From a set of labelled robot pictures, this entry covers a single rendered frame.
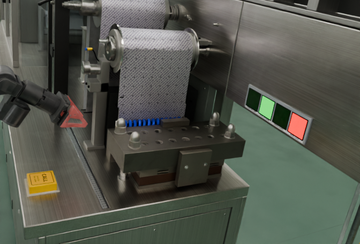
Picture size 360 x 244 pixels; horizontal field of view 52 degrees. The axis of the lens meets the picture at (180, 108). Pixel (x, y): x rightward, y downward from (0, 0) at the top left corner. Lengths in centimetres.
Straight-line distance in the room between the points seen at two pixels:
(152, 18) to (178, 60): 25
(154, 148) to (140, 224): 21
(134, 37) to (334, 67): 57
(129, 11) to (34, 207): 71
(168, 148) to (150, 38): 34
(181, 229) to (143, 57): 53
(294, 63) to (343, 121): 19
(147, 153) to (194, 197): 20
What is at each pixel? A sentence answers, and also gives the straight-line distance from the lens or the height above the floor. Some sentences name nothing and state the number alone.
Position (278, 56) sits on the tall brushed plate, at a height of 133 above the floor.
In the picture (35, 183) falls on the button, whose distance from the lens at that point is 107.
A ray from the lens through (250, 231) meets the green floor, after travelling 253.
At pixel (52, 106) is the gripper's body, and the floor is 111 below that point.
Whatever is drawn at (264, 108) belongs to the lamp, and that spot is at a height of 118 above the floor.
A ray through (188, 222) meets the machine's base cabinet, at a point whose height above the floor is 80.
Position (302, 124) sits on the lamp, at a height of 120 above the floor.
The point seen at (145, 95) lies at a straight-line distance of 117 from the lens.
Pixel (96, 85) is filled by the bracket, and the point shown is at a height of 113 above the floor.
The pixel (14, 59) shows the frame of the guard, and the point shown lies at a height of 94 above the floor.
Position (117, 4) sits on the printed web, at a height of 136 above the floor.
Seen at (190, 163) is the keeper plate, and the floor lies 99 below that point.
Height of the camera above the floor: 151
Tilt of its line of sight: 21 degrees down
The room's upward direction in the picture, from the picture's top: 8 degrees clockwise
